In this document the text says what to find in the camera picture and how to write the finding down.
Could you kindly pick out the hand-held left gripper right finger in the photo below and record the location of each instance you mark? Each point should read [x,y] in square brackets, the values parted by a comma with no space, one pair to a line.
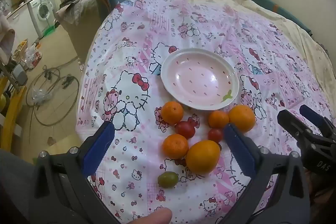
[239,151]

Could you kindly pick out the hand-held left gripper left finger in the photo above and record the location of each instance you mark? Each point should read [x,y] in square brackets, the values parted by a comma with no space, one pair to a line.
[100,149]

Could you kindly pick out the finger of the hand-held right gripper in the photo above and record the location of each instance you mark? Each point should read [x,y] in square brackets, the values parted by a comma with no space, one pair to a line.
[313,116]
[295,124]

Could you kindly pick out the red cherry tomato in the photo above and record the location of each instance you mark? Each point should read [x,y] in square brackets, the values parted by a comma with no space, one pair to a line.
[215,135]
[185,129]

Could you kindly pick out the large orange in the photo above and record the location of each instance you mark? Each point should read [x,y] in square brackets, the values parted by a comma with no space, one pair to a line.
[242,118]
[202,157]

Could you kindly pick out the small mandarin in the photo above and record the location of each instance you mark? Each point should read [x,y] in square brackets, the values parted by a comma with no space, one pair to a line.
[218,119]

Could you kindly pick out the green cherry tomato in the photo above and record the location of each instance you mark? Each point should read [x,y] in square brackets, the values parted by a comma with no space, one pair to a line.
[168,179]

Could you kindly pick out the pink speckled plate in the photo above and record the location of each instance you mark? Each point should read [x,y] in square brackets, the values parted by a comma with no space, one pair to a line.
[200,79]

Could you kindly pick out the person's left hand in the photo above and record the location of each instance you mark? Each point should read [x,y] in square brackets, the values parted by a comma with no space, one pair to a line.
[153,217]

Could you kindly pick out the clear plastic bag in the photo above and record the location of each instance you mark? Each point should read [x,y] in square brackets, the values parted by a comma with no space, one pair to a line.
[40,96]

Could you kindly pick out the pink cartoon printed blanket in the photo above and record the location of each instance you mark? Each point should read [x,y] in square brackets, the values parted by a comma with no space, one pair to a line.
[131,61]

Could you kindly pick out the yellow stand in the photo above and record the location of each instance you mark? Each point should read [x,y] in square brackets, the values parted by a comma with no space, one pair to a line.
[11,113]

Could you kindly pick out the grey box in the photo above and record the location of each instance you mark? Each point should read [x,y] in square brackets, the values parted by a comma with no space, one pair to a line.
[20,74]

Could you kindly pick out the teal cushion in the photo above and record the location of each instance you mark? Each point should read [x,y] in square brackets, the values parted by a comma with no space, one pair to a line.
[278,7]

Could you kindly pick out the white red plastic bag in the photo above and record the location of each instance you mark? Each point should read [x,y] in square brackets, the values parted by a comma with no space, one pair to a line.
[32,55]

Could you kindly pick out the green basin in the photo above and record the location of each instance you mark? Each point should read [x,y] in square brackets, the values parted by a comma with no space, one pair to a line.
[49,29]

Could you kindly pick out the pink towel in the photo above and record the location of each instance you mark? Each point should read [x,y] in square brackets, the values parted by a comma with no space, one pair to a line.
[5,40]

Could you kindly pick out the white washing machine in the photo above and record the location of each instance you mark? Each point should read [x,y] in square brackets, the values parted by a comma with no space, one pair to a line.
[42,10]

